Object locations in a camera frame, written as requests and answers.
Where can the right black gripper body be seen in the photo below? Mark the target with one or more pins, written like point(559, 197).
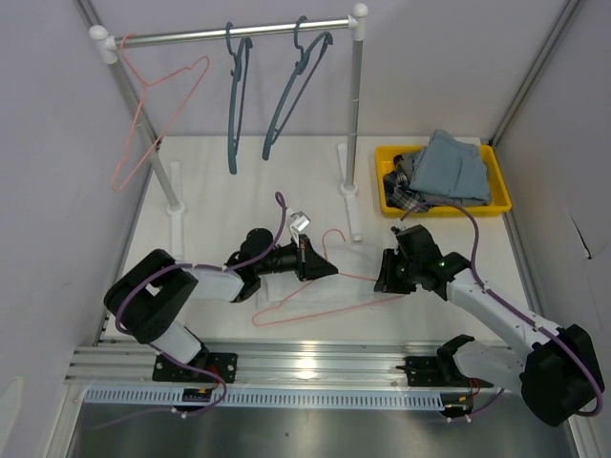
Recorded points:
point(405, 269)

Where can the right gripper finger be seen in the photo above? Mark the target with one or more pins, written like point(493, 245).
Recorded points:
point(387, 277)
point(394, 287)

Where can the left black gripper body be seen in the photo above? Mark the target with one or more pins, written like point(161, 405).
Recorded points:
point(283, 260)

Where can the white skirt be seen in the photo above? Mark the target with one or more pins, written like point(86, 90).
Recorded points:
point(358, 271)

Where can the pink wire hanger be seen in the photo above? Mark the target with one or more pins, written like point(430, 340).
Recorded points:
point(277, 315)

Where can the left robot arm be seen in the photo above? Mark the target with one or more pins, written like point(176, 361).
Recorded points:
point(147, 300)

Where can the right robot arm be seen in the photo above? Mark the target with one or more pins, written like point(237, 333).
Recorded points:
point(553, 369)

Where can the teal hanger left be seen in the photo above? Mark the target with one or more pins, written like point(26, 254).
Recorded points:
point(241, 60)

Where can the teal hanger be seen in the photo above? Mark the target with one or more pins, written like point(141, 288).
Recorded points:
point(241, 60)
point(304, 69)

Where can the pink hanger far left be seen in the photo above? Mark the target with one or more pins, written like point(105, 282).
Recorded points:
point(194, 72)

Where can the teal hanger right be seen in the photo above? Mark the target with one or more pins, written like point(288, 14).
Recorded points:
point(304, 69)

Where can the blue grey garment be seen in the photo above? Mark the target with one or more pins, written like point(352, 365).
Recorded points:
point(447, 170)

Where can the yellow plastic bin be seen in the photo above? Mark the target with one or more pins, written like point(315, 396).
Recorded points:
point(501, 202)

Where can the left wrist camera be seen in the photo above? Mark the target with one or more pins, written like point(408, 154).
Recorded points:
point(297, 221)

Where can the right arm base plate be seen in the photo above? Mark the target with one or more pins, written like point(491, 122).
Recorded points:
point(426, 371)

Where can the aluminium rail base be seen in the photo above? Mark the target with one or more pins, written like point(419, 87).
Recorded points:
point(261, 364)

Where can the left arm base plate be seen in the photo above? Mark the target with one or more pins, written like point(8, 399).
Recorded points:
point(224, 365)

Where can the white slotted cable duct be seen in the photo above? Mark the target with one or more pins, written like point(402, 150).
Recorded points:
point(289, 398)

